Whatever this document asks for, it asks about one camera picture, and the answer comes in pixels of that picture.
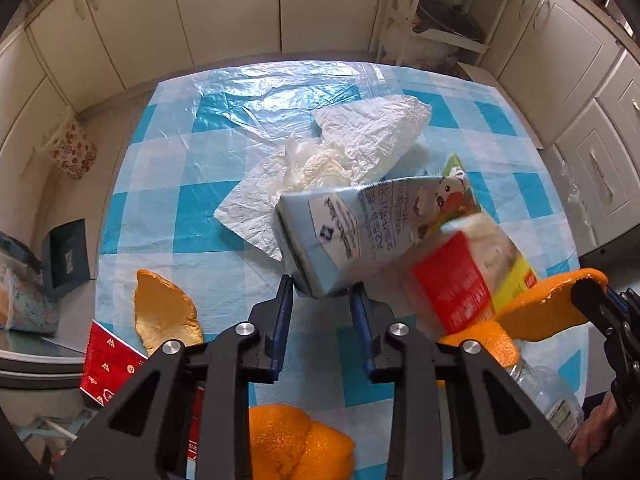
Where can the cream drawer cabinet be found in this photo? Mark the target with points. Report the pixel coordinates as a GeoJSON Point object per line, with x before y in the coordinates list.
{"type": "Point", "coordinates": [560, 60]}

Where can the person's right hand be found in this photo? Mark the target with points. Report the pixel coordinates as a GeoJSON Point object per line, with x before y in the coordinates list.
{"type": "Point", "coordinates": [597, 425]}

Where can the floral hanging bag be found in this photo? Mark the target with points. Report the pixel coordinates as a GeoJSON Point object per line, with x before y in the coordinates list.
{"type": "Point", "coordinates": [75, 150]}

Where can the white shelf rack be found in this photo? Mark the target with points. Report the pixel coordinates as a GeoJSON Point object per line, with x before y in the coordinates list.
{"type": "Point", "coordinates": [395, 10]}

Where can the crumpled white tissue paper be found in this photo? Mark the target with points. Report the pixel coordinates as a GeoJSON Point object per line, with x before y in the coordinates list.
{"type": "Point", "coordinates": [370, 135]}

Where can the cream lower kitchen cabinets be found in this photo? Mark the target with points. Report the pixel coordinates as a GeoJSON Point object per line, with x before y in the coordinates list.
{"type": "Point", "coordinates": [200, 10]}

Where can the orange peel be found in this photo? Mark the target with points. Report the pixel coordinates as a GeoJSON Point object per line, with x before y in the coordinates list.
{"type": "Point", "coordinates": [165, 310]}
{"type": "Point", "coordinates": [545, 305]}
{"type": "Point", "coordinates": [295, 442]}

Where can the clear plastic sheet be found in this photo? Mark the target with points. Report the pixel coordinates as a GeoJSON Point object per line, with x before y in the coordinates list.
{"type": "Point", "coordinates": [260, 100]}

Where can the floral patterned pouch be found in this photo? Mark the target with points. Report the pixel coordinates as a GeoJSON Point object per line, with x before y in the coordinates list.
{"type": "Point", "coordinates": [30, 310]}

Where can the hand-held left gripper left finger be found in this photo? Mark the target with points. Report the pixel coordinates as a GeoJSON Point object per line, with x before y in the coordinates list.
{"type": "Point", "coordinates": [282, 320]}

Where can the dark teal square container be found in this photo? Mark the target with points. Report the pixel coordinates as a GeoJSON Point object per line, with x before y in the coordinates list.
{"type": "Point", "coordinates": [65, 260]}

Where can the clear plastic bottle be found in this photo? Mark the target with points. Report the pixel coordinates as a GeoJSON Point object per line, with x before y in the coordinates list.
{"type": "Point", "coordinates": [545, 395]}

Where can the clear plastic bag on drawer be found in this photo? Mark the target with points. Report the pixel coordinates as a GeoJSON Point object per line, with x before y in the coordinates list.
{"type": "Point", "coordinates": [575, 190]}

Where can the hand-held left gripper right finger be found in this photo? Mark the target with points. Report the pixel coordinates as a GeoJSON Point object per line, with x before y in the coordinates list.
{"type": "Point", "coordinates": [361, 330]}

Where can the light blue milk carton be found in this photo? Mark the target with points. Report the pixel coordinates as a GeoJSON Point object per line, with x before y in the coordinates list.
{"type": "Point", "coordinates": [340, 230]}

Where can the red patterned packet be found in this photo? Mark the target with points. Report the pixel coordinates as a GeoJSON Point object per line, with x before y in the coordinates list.
{"type": "Point", "coordinates": [107, 365]}

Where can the blue white checked tablecloth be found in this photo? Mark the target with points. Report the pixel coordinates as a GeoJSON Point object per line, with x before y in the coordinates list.
{"type": "Point", "coordinates": [165, 200]}

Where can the red and yellow snack packet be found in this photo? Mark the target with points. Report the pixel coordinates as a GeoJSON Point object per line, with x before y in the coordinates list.
{"type": "Point", "coordinates": [450, 285]}

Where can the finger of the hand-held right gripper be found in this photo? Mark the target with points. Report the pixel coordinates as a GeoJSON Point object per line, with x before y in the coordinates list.
{"type": "Point", "coordinates": [595, 300]}

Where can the black pot with glass lid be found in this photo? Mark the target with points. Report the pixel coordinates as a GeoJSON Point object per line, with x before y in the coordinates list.
{"type": "Point", "coordinates": [450, 20]}

